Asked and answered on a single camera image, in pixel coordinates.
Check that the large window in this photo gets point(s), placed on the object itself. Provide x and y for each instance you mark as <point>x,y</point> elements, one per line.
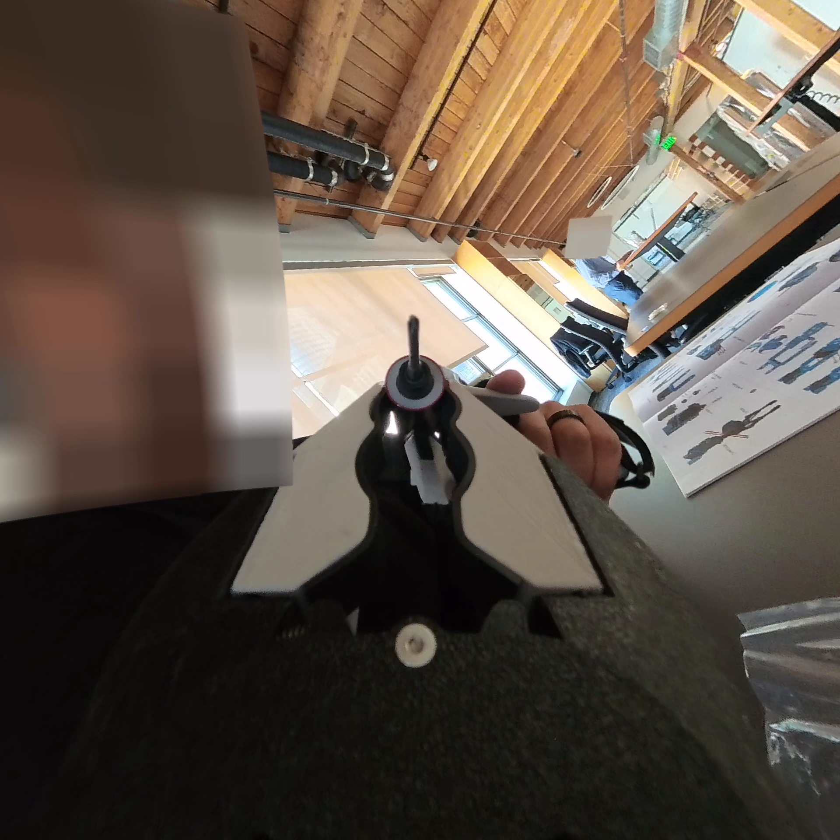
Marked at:
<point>500,342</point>

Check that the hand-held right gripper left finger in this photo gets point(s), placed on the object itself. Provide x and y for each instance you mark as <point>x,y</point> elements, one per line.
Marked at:
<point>309,512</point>

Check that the ceiling track spotlight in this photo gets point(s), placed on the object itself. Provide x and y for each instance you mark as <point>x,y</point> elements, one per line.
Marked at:
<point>431,165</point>

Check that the black ceiling pipe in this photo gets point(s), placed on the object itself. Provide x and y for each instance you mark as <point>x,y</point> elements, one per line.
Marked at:
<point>315,134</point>
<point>303,167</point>

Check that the thin metal ceiling conduit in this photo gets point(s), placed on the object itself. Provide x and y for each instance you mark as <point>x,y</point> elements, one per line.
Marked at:
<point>407,217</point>

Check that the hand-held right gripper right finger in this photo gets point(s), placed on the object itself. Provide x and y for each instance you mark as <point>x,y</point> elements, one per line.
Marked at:
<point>525,518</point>

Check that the person's dark clothing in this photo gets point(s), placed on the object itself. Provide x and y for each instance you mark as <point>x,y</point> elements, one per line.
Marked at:
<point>79,623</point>

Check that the green exit sign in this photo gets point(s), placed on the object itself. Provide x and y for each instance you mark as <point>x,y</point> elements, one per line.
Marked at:
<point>668,141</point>

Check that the person's left hand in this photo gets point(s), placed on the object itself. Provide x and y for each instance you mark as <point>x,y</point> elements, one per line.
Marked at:
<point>584,446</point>

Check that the black office chair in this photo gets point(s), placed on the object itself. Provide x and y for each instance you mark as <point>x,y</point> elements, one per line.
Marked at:
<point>584,342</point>

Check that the silver plastic bag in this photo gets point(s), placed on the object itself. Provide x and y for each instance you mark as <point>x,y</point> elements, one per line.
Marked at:
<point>794,689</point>

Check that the illustrated instruction manual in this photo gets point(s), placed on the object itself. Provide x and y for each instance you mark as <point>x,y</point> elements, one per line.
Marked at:
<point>755,381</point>

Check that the silver ventilation duct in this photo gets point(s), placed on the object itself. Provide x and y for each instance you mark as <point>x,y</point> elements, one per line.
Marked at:
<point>663,33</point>

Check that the wooden table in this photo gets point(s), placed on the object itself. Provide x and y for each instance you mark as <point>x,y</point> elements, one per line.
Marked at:
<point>722,243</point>

